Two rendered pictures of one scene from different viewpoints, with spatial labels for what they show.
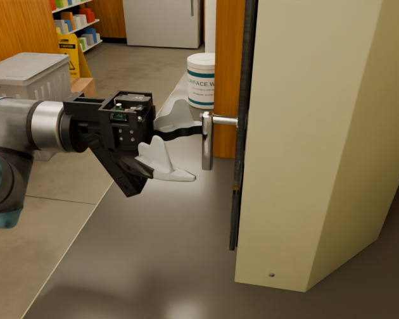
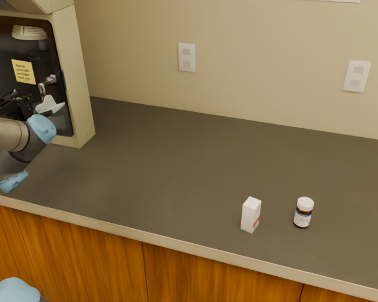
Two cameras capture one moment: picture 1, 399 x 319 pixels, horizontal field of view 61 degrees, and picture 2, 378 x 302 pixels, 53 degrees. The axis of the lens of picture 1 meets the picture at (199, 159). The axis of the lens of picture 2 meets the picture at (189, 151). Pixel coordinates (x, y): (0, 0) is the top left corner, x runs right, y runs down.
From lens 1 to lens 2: 1.05 m
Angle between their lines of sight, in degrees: 66
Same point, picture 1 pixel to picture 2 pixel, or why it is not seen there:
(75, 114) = (5, 112)
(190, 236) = (44, 158)
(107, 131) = (24, 109)
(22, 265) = not seen: outside the picture
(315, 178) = (83, 83)
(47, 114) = not seen: outside the picture
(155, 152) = (48, 102)
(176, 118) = not seen: hidden behind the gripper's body
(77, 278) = (45, 194)
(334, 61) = (74, 42)
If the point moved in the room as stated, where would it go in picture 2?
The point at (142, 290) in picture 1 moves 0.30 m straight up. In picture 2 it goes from (67, 173) to (47, 88)
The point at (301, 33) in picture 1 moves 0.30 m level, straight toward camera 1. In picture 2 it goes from (66, 38) to (152, 50)
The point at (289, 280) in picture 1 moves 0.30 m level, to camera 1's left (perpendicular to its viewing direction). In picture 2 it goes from (90, 132) to (55, 181)
